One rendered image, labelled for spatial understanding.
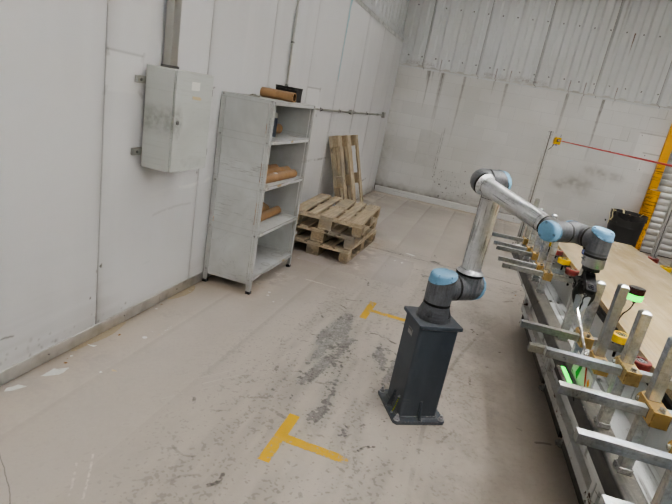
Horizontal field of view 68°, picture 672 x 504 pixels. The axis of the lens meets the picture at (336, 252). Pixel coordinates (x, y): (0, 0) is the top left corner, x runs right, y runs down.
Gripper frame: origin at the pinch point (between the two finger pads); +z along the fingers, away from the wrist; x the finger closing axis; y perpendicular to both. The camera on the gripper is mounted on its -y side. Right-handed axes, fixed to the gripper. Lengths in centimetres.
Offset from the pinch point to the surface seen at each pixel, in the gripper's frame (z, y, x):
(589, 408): 27.4, -31.0, -6.3
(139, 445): 98, -48, 174
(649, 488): 35, -60, -21
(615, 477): 27, -71, -5
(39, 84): -50, -18, 257
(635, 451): 2, -97, 6
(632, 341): -7.8, -43.1, -6.7
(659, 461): 3, -97, 0
